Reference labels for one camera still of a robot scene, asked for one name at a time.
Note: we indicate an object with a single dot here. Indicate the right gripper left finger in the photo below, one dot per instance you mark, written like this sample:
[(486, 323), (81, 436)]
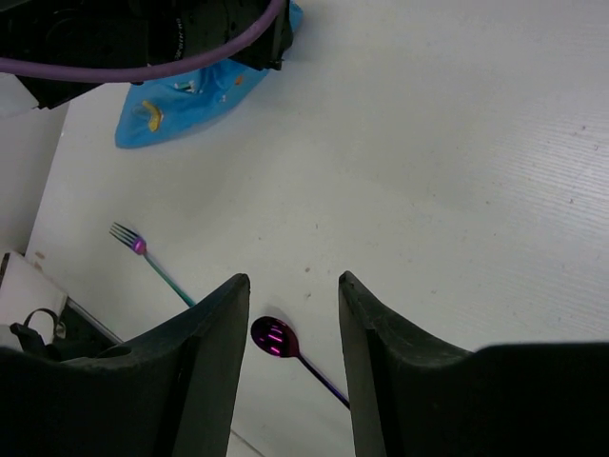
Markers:
[(169, 392)]

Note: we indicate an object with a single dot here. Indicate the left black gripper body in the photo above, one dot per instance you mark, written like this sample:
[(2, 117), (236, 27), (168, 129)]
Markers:
[(55, 51)]

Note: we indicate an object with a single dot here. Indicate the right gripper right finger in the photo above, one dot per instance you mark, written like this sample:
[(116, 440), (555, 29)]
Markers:
[(413, 394)]

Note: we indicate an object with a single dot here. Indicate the purple iridescent spoon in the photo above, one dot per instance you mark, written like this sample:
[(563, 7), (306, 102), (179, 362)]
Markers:
[(278, 339)]

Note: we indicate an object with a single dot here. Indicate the iridescent fork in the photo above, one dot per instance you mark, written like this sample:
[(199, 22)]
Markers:
[(137, 244)]

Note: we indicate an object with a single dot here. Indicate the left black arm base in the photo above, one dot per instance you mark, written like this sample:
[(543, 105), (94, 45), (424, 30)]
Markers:
[(39, 317)]

